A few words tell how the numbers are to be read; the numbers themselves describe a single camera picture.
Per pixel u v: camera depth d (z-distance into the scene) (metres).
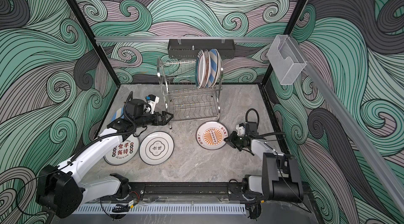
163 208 0.70
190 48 0.95
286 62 0.79
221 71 0.75
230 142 0.78
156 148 0.88
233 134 0.79
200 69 0.85
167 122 0.71
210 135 0.92
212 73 0.74
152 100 0.71
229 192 0.73
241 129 0.85
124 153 0.86
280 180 0.40
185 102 1.06
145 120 0.67
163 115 0.70
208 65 0.69
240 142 0.77
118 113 1.03
